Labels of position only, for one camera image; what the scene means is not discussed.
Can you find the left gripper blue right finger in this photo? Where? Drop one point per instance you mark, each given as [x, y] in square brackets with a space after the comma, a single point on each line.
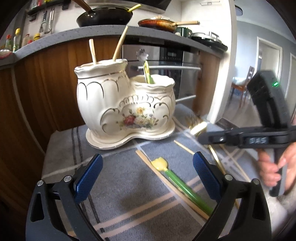
[209, 174]

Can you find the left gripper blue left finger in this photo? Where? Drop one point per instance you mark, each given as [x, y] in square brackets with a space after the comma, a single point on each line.
[87, 177]

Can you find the yellow green plastic spoon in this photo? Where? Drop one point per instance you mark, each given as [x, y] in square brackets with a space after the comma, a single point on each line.
[161, 165]

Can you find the silver flower-top spoon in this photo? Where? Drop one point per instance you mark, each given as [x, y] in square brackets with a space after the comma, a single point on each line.
[142, 57]

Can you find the person's right hand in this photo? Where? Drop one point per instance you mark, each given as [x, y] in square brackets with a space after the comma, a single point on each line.
[269, 171]

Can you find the wooden chair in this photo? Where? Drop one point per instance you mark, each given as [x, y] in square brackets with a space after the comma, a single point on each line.
[242, 86]

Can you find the grey striped table cloth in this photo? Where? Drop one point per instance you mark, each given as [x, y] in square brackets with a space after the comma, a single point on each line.
[128, 200]

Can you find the white ceramic utensil holder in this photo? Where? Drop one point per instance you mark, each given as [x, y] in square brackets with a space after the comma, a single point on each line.
[117, 108]

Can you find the black electric grill pan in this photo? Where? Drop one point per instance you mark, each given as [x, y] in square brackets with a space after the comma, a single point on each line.
[211, 40]

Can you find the stainless steel oven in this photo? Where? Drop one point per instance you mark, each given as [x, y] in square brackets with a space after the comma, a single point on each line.
[184, 67]

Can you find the green kettle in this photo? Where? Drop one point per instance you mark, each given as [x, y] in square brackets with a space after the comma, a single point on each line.
[184, 32]

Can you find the orange frying pan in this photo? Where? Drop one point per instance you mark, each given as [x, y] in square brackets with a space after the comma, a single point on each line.
[164, 25]

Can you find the red cap sauce bottle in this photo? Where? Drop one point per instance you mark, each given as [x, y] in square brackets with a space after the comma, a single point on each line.
[8, 43]

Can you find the yellow cap oil bottle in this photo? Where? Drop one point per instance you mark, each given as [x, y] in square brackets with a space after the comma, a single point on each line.
[17, 39]

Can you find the black spice shelf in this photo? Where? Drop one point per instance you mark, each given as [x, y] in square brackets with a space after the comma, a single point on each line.
[38, 6]

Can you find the black wok with handle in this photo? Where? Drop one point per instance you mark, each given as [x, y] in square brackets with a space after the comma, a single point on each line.
[104, 15]

